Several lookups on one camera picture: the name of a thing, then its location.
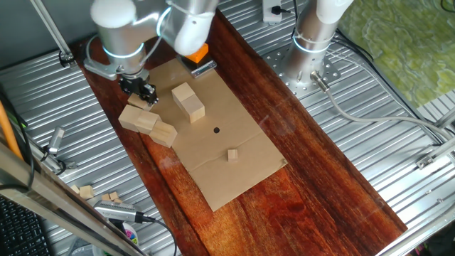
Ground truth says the silver camera mount bracket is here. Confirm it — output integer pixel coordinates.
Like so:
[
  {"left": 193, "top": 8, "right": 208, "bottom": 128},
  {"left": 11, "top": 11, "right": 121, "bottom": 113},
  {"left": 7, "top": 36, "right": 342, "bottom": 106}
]
[{"left": 82, "top": 57, "right": 121, "bottom": 82}]

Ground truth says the orange tube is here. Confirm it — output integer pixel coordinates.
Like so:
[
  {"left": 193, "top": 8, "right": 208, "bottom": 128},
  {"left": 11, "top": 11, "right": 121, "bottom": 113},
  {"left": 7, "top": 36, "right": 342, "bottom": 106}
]
[{"left": 0, "top": 100, "right": 23, "bottom": 161}]

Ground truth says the power cord with black plug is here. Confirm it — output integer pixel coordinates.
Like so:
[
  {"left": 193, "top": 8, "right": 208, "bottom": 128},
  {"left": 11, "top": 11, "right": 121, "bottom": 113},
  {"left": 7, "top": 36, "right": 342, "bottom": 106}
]
[{"left": 270, "top": 4, "right": 299, "bottom": 17}]

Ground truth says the light grey arm cable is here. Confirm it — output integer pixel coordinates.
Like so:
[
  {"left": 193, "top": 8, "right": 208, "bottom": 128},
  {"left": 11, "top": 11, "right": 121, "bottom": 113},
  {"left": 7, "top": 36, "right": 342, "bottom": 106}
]
[{"left": 140, "top": 6, "right": 172, "bottom": 67}]

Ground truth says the silver robot mounting plate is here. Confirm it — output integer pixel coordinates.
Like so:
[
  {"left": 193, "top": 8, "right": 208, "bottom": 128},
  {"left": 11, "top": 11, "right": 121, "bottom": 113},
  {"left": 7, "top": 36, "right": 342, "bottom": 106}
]
[{"left": 263, "top": 45, "right": 342, "bottom": 100}]

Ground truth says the brown cardboard sheet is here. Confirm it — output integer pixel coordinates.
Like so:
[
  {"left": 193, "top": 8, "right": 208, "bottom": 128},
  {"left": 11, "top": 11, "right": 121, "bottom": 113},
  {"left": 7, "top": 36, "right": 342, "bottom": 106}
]
[{"left": 129, "top": 58, "right": 288, "bottom": 213}]

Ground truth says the aluminium frame beam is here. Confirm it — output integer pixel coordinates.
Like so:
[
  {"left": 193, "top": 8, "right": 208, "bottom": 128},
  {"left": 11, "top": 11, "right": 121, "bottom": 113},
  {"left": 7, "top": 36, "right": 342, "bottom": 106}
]
[{"left": 0, "top": 140, "right": 149, "bottom": 256}]

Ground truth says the thin metal stand rod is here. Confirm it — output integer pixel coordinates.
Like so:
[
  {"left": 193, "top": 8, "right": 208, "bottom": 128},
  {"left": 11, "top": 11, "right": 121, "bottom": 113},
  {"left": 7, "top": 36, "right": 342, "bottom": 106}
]
[{"left": 29, "top": 0, "right": 77, "bottom": 69}]

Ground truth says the black camera cable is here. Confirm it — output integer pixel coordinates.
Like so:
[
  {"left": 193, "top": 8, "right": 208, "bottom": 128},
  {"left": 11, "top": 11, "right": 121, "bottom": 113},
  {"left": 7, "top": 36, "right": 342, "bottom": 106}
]
[{"left": 134, "top": 212, "right": 178, "bottom": 256}]

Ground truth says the grey cable with metal connector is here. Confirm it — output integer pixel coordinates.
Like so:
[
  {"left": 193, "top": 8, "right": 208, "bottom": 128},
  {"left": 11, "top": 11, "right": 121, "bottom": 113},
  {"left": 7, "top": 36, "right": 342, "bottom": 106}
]
[{"left": 309, "top": 70, "right": 455, "bottom": 140}]

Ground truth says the reddish brown wooden board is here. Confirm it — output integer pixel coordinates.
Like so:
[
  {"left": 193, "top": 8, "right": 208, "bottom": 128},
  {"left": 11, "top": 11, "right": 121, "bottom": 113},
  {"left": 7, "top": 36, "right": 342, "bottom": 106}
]
[{"left": 69, "top": 0, "right": 409, "bottom": 256}]

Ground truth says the silver ridged camera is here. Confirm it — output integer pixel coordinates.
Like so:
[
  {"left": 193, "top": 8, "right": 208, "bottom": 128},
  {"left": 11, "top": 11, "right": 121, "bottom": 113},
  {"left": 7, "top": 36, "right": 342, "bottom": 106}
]
[{"left": 93, "top": 199, "right": 145, "bottom": 225}]

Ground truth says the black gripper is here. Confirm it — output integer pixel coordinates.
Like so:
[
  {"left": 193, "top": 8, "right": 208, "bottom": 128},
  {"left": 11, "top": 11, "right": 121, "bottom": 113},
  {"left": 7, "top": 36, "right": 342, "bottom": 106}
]
[{"left": 118, "top": 74, "right": 159, "bottom": 106}]

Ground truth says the white power strip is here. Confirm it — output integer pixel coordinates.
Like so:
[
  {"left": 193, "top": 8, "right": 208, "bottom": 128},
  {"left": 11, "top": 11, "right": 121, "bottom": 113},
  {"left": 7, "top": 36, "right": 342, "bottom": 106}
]
[{"left": 262, "top": 0, "right": 284, "bottom": 25}]

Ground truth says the aluminium profile rail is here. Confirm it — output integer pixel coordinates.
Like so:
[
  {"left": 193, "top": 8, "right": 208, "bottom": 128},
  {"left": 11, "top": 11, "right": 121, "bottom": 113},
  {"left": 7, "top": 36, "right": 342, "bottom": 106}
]
[
  {"left": 433, "top": 106, "right": 455, "bottom": 129},
  {"left": 414, "top": 137, "right": 455, "bottom": 171}
]

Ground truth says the silver camera on stand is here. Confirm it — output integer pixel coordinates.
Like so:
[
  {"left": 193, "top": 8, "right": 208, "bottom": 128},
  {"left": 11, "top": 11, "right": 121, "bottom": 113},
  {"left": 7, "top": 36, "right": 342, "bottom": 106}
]
[{"left": 47, "top": 126, "right": 67, "bottom": 156}]

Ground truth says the metal camera stand bracket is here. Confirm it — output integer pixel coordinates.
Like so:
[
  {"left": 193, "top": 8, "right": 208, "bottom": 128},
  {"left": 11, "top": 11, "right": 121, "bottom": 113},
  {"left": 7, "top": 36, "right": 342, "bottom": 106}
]
[{"left": 26, "top": 140, "right": 78, "bottom": 176}]

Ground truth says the orange emergency stop button box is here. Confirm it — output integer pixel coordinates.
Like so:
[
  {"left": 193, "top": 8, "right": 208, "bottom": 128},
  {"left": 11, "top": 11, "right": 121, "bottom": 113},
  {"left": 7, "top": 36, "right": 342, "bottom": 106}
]
[{"left": 184, "top": 42, "right": 210, "bottom": 64}]

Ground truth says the black keyboard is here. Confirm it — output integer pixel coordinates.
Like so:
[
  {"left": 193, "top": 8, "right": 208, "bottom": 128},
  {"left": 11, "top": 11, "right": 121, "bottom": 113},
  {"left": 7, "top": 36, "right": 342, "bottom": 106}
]
[{"left": 0, "top": 196, "right": 54, "bottom": 256}]

